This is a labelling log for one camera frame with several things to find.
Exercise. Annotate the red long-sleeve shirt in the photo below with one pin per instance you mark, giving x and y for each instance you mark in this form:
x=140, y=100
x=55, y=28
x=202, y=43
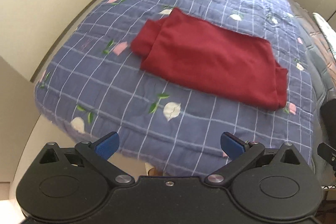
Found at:
x=197, y=54

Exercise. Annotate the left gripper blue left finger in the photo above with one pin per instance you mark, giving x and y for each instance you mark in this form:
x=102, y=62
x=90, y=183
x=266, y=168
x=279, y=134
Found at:
x=97, y=154

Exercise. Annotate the light blue floral pillow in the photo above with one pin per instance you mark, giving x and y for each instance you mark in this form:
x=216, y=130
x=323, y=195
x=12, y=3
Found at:
x=327, y=31

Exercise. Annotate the black storage box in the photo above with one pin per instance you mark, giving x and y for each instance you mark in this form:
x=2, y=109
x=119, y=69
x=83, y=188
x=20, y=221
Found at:
x=328, y=115

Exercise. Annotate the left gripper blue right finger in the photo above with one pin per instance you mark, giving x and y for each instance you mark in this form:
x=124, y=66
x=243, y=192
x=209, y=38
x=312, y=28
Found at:
x=243, y=157

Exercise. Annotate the blue plaid floral quilt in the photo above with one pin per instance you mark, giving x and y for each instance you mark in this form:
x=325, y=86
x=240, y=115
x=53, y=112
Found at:
x=94, y=85

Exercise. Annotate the grey brown quilted mattress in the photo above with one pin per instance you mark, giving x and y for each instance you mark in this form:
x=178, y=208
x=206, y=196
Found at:
x=321, y=66

